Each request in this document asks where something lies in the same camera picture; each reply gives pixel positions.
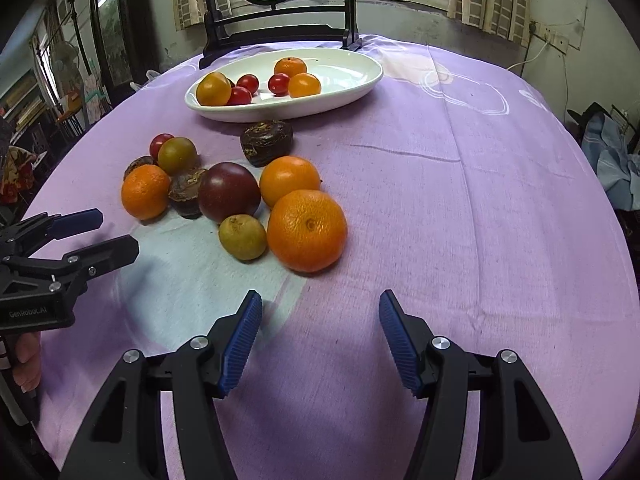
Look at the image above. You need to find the yellow-orange oval tomato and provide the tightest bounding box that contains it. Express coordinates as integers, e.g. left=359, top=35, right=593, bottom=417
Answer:
left=195, top=72, right=232, bottom=106

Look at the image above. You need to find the tiny red cherry tomato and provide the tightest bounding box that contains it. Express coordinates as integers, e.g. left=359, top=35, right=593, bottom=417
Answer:
left=268, top=73, right=290, bottom=96

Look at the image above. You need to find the small orange tomato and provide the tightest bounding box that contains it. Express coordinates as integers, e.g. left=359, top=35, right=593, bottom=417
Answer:
left=288, top=73, right=322, bottom=99

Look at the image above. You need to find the small mandarin orange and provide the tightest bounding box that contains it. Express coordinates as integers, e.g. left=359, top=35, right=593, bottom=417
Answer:
left=273, top=56, right=307, bottom=78

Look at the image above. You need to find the person left hand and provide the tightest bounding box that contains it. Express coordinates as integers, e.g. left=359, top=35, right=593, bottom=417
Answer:
left=13, top=333, right=41, bottom=392

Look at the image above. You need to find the large orange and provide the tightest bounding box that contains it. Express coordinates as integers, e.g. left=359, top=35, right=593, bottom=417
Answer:
left=120, top=165, right=171, bottom=222

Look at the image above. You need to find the large dark passion fruit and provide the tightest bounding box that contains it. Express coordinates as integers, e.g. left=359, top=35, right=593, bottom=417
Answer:
left=122, top=155, right=155, bottom=180

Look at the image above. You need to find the yellow-green lemon fruit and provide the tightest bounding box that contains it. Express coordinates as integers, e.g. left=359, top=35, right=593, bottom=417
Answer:
left=157, top=136, right=198, bottom=176

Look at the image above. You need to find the dark purple plum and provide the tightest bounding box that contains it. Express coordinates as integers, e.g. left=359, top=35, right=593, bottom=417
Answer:
left=198, top=162, right=262, bottom=224

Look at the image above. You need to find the small green fruit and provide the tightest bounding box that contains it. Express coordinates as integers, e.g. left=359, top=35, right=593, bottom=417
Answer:
left=218, top=214, right=267, bottom=261

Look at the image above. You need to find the white plastic bag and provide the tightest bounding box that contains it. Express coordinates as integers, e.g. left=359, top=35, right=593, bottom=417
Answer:
left=129, top=70, right=160, bottom=92

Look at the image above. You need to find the dark wrinkled passion fruit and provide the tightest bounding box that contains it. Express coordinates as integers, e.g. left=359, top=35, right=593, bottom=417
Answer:
left=240, top=120, right=293, bottom=167

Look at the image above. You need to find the oval orange tomato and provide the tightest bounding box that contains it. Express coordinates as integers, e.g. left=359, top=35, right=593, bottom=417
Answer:
left=259, top=155, right=321, bottom=208

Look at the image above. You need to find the big mandarin orange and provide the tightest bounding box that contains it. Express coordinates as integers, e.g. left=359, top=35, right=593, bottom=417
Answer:
left=267, top=190, right=348, bottom=274

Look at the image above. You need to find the purple tablecloth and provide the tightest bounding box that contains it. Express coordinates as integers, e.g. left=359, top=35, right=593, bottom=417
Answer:
left=30, top=36, right=639, bottom=479

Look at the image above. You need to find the blue clothes pile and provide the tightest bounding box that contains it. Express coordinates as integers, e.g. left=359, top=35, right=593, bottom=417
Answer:
left=580, top=112, right=640, bottom=211

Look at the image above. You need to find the white oval plate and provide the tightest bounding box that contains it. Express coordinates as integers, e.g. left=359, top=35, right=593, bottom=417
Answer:
left=184, top=48, right=383, bottom=124

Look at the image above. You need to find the wall power socket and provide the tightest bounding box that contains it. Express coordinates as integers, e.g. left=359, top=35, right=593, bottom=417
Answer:
left=530, top=22, right=570, bottom=55

